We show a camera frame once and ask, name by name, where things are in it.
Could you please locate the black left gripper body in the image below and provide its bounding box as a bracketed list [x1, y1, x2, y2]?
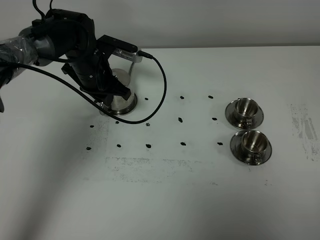
[61, 49, 120, 99]

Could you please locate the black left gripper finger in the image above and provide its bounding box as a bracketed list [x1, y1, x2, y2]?
[109, 79, 132, 100]
[94, 94, 113, 107]

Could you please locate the stainless steel teapot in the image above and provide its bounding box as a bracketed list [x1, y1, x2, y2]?
[100, 62, 138, 116]

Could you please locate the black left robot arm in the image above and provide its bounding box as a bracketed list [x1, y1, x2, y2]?
[0, 9, 138, 105]

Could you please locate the steel teapot coaster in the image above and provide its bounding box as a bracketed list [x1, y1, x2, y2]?
[99, 93, 138, 116]

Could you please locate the far stainless steel saucer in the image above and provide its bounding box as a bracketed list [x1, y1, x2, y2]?
[225, 99, 264, 130]

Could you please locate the far stainless steel teacup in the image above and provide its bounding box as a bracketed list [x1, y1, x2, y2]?
[233, 98, 259, 129]

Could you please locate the stainless steel teacup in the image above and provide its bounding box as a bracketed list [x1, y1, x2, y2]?
[240, 130, 268, 165]
[233, 98, 259, 129]

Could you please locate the near stainless steel teacup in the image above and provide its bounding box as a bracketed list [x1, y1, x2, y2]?
[240, 130, 268, 165]

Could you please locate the black left camera cable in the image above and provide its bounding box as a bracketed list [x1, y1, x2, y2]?
[14, 0, 168, 125]

